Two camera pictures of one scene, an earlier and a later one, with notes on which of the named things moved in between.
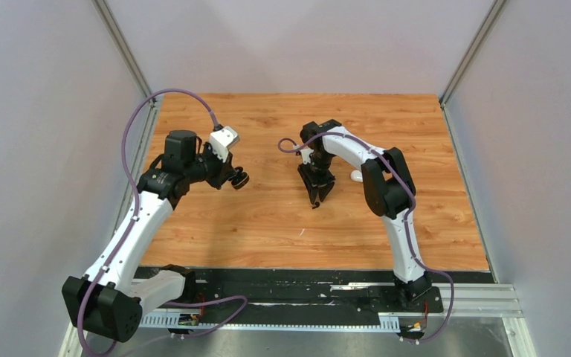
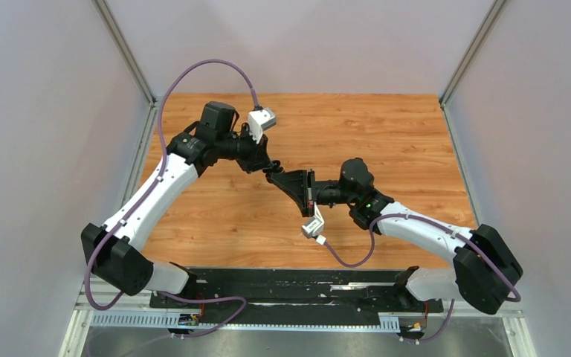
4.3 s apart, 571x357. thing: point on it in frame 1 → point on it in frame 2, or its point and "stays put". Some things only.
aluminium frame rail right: (490, 19) stays put
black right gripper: (326, 183) → (302, 188)
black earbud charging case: (241, 180) → (275, 169)
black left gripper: (224, 170) → (258, 158)
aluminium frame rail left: (123, 46) stays put
